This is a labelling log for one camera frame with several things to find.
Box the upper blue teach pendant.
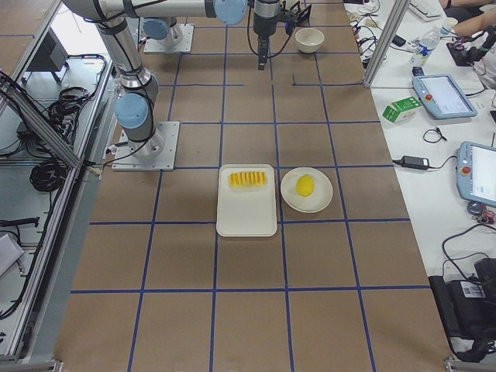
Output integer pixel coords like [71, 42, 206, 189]
[412, 74, 477, 119]

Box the blue teach pendant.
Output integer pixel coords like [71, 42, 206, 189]
[456, 141, 496, 207]
[412, 74, 477, 119]

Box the white rectangular tray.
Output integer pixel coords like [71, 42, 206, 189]
[216, 164, 277, 237]

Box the black phone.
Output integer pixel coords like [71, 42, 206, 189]
[392, 35, 406, 47]

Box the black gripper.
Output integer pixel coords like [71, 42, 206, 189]
[253, 0, 280, 71]

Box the clear water bottle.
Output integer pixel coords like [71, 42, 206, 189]
[409, 26, 441, 67]

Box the yellow sliced bread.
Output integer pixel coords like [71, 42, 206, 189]
[228, 171, 267, 188]

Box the black power adapter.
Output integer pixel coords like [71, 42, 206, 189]
[401, 155, 430, 171]

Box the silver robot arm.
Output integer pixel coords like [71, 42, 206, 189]
[64, 1, 283, 91]
[143, 17, 183, 45]

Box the white bowl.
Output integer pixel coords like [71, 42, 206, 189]
[294, 28, 325, 53]

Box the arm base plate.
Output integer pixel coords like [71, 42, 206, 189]
[143, 23, 195, 54]
[111, 122, 180, 171]

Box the lower blue teach pendant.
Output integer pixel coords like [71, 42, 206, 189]
[456, 141, 496, 207]

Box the green white carton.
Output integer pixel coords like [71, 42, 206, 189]
[382, 96, 422, 123]

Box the yellow lemon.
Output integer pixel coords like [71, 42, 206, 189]
[296, 174, 315, 197]

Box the white round plate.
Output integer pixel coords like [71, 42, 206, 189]
[281, 167, 333, 213]

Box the aluminium frame post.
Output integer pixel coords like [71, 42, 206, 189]
[363, 0, 410, 88]

